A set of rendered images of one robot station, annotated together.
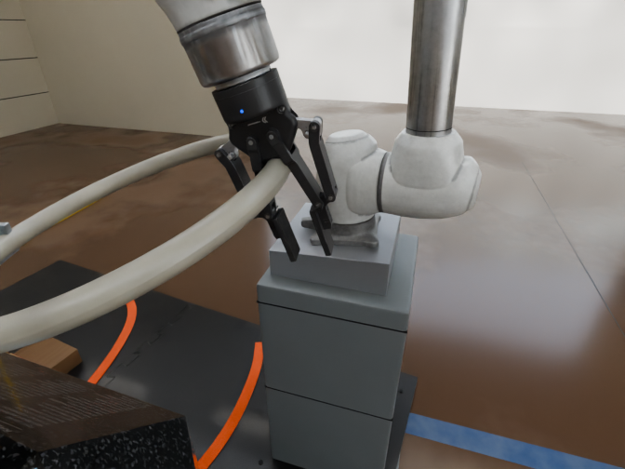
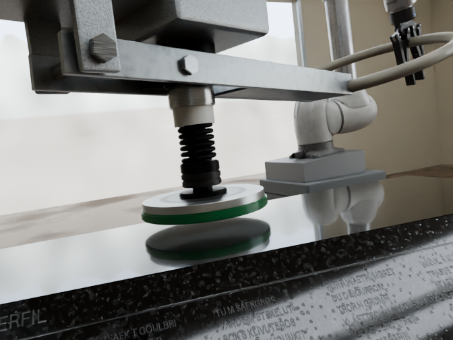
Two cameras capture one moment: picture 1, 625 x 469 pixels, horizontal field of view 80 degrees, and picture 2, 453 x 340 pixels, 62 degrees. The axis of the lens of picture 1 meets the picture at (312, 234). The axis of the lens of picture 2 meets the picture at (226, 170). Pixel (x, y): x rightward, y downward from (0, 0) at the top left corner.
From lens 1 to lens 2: 1.37 m
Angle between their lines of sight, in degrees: 45
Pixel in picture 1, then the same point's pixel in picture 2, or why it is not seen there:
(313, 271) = (329, 168)
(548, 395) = not seen: hidden behind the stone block
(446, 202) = (371, 111)
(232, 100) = (412, 10)
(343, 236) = (328, 149)
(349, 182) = (327, 113)
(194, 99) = not seen: outside the picture
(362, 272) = (352, 159)
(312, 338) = not seen: hidden behind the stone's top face
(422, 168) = (359, 96)
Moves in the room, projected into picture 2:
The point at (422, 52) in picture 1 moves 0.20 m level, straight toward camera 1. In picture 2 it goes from (344, 46) to (380, 32)
